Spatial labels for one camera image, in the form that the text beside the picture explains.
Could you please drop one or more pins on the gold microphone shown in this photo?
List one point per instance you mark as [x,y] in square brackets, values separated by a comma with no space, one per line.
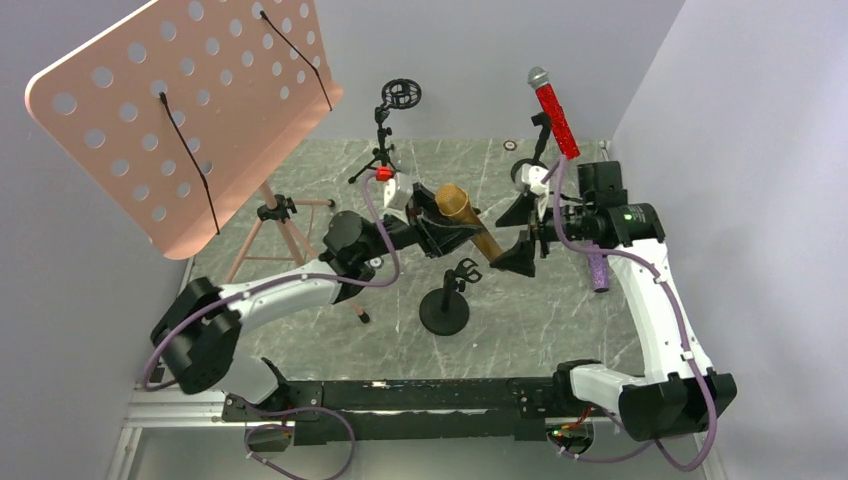
[454,203]

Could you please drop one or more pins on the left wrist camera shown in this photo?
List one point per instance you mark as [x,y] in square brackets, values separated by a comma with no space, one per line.
[397,188]

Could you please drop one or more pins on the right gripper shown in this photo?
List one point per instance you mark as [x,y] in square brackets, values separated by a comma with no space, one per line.
[543,223]

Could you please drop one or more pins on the pink perforated music stand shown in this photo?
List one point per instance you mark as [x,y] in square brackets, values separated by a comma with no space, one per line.
[183,109]

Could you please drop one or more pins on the black tripod shock mount stand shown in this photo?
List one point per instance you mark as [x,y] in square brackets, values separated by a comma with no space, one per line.
[396,94]

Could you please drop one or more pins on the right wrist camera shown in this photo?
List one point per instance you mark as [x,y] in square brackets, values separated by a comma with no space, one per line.
[531,177]

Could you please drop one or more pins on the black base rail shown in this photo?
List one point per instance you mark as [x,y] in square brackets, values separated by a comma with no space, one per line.
[522,408]

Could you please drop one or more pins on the black round mic stand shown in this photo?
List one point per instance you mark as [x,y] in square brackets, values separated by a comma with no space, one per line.
[543,121]
[444,311]

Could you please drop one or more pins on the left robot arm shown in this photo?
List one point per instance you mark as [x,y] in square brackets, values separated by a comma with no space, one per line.
[198,335]

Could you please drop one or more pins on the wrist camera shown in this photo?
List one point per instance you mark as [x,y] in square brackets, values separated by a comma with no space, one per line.
[397,188]
[531,177]

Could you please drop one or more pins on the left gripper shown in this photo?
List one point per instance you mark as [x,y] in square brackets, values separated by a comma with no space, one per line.
[427,225]

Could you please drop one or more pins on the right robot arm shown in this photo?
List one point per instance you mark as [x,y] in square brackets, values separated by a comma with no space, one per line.
[679,391]

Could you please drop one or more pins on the red glitter microphone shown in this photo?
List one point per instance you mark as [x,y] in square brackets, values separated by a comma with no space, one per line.
[538,80]

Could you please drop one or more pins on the purple glitter microphone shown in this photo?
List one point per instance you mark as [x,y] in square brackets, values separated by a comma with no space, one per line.
[598,269]

